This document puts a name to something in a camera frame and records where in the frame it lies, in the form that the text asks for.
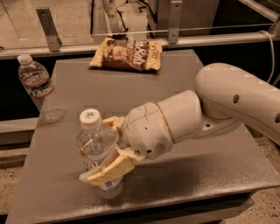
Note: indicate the metal rail bracket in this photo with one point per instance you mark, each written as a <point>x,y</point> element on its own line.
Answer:
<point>49,29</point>
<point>174,21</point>

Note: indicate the brown chip bag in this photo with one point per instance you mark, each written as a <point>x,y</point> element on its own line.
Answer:
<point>128,55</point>

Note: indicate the blue label plastic bottle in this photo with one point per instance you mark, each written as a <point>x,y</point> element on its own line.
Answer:
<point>94,142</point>

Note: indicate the horizontal metal rail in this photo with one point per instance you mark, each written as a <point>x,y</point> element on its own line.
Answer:
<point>183,42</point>

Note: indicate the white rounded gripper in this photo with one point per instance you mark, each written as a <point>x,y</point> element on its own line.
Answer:
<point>144,130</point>

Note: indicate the right metal rail bracket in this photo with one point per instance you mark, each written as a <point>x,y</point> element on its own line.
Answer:
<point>174,21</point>

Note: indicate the left metal rail bracket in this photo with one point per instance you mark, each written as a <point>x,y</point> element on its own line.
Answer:
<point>49,29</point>

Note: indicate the red label water bottle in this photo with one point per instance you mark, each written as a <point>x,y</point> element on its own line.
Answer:
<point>38,85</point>

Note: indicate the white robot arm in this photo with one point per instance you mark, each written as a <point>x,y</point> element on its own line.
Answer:
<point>224,96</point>

